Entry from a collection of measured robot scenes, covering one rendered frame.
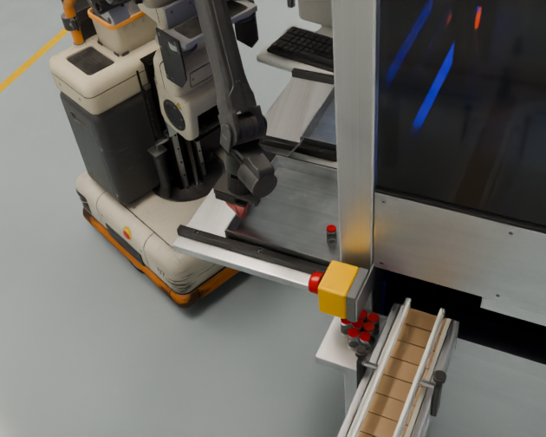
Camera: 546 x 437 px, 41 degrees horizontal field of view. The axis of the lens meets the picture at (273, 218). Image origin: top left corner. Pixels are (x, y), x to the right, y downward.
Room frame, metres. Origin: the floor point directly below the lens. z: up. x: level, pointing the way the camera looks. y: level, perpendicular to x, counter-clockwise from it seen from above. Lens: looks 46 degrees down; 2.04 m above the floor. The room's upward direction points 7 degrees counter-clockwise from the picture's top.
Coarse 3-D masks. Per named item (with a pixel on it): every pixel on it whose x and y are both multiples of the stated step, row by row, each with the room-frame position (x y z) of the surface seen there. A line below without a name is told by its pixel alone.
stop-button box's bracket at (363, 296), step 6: (372, 270) 0.83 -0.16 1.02; (372, 276) 0.84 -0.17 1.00; (366, 282) 0.81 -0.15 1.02; (372, 282) 0.84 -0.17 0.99; (366, 288) 0.81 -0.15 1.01; (372, 288) 0.84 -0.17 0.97; (360, 294) 0.78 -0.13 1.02; (366, 294) 0.81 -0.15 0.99; (360, 300) 0.78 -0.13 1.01; (366, 300) 0.81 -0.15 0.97; (360, 306) 0.78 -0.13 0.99; (360, 312) 0.78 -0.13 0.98
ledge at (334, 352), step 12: (336, 324) 0.83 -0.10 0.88; (384, 324) 0.81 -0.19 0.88; (324, 336) 0.81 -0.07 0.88; (336, 336) 0.80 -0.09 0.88; (324, 348) 0.78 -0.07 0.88; (336, 348) 0.78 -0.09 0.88; (372, 348) 0.77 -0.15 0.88; (324, 360) 0.75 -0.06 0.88; (336, 360) 0.75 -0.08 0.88; (348, 360) 0.75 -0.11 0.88; (348, 372) 0.73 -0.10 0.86
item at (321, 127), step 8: (328, 96) 1.51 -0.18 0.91; (328, 104) 1.51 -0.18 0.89; (320, 112) 1.46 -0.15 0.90; (328, 112) 1.48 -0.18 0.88; (312, 120) 1.42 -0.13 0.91; (320, 120) 1.46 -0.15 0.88; (328, 120) 1.45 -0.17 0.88; (312, 128) 1.42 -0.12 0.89; (320, 128) 1.42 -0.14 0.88; (328, 128) 1.42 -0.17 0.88; (304, 136) 1.37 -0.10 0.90; (312, 136) 1.40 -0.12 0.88; (320, 136) 1.39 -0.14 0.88; (328, 136) 1.39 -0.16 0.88; (312, 144) 1.35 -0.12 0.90; (320, 144) 1.33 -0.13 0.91; (328, 144) 1.32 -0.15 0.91
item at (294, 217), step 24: (288, 168) 1.29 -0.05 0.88; (312, 168) 1.26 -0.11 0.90; (288, 192) 1.21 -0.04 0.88; (312, 192) 1.20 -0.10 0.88; (336, 192) 1.19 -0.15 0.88; (264, 216) 1.14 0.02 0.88; (288, 216) 1.13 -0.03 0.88; (312, 216) 1.12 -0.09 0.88; (336, 216) 1.11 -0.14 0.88; (240, 240) 1.06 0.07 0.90; (264, 240) 1.04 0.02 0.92; (288, 240) 1.06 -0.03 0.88; (312, 240) 1.05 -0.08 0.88
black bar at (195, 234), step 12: (180, 228) 1.12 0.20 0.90; (192, 228) 1.11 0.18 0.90; (204, 240) 1.08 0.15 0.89; (216, 240) 1.07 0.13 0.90; (228, 240) 1.07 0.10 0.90; (240, 252) 1.04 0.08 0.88; (252, 252) 1.03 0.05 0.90; (264, 252) 1.02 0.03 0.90; (276, 252) 1.01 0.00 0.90; (288, 264) 0.98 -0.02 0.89; (300, 264) 0.97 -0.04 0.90; (312, 264) 0.97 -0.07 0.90
